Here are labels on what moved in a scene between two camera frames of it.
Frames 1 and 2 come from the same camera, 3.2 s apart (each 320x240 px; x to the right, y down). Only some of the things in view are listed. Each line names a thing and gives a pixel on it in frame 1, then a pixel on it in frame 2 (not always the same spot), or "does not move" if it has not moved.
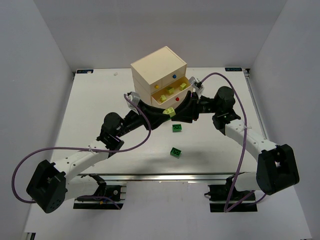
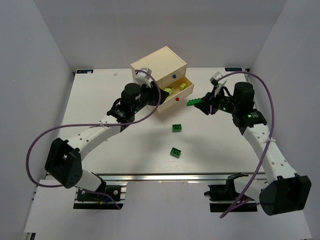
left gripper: (139, 110) → (155, 92)
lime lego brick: (182, 86) does not move
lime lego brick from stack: (170, 90) does not move
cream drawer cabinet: (160, 77) does not move
